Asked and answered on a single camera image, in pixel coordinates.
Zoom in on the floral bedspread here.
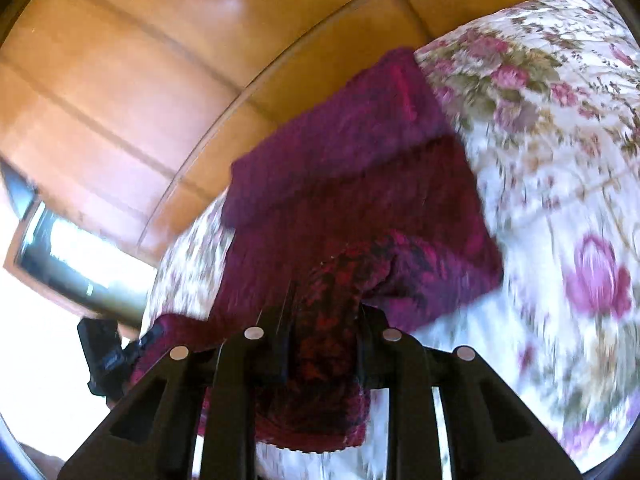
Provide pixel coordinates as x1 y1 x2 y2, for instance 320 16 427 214
140 0 640 480

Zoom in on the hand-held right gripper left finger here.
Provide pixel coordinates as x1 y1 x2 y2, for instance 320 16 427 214
57 304 297 480

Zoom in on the window with wooden frame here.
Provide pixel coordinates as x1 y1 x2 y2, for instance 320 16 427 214
0 159 157 328

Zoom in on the burgundy patterned knit sweater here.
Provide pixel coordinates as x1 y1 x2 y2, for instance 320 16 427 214
130 47 506 453

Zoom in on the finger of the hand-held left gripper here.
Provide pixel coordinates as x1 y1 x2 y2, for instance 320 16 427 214
131 322 166 361

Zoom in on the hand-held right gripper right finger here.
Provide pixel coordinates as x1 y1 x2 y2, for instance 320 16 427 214
356 304 584 480

